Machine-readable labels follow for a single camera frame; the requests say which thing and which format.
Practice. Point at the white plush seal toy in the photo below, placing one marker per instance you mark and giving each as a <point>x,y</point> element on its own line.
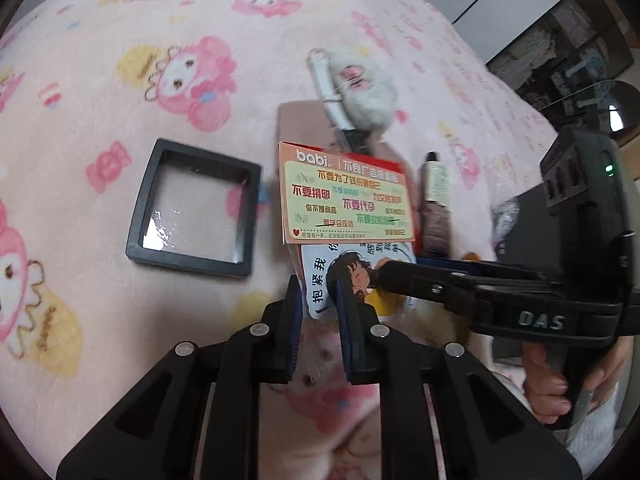
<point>365,105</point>

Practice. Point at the fluffy white plush pen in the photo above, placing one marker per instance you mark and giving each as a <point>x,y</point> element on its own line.
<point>330,100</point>

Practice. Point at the orange and green sticker card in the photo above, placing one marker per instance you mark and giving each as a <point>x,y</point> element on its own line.
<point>345,195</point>

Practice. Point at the cream tube with black cap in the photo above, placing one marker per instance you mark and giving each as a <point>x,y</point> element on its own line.
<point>436,190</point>

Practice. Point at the pink-brown cardboard box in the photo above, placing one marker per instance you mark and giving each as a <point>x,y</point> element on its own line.
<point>300,125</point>

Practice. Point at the cartoon girl sticker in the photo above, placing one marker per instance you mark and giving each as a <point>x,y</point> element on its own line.
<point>325,270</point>

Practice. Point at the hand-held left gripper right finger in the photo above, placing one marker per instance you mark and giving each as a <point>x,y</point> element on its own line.
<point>346,332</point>

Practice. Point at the white cabinet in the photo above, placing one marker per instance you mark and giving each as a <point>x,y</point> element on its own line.
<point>500,0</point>

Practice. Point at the clear plastic wrap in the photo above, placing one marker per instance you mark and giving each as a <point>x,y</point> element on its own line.
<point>505,220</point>

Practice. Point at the white patterned cloth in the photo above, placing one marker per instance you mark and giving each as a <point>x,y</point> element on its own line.
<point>597,437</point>

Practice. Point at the person's right hand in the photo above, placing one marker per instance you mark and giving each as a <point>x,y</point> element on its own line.
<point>545,385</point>

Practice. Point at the pink printed blanket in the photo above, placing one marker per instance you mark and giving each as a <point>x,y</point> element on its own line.
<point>100,110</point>

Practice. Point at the black square display frame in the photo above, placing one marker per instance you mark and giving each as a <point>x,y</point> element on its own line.
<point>190,261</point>

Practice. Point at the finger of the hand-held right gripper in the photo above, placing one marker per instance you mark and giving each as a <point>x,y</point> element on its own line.
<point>425,285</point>
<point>500,267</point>

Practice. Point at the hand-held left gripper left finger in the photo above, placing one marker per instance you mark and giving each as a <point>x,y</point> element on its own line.
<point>294,332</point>

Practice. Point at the dark display shelf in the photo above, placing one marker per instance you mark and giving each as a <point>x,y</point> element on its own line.
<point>565,55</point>

